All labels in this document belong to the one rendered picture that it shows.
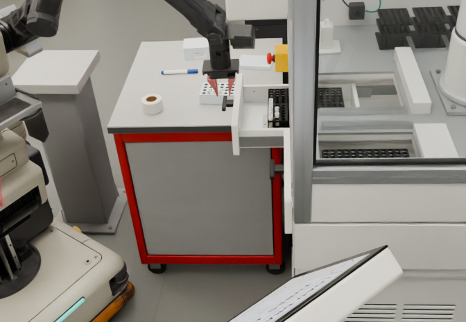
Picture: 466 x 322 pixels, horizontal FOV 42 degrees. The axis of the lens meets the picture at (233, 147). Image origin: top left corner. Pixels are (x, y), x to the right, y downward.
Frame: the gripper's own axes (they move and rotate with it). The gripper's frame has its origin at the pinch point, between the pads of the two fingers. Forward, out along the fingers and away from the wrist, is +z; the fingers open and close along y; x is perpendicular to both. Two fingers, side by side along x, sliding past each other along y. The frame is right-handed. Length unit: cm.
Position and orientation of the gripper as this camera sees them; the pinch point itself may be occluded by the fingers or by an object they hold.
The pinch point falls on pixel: (223, 92)
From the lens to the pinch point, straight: 173.6
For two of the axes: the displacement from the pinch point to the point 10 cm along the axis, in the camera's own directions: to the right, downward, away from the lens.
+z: 0.7, 8.0, 6.0
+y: 10.0, -0.3, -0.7
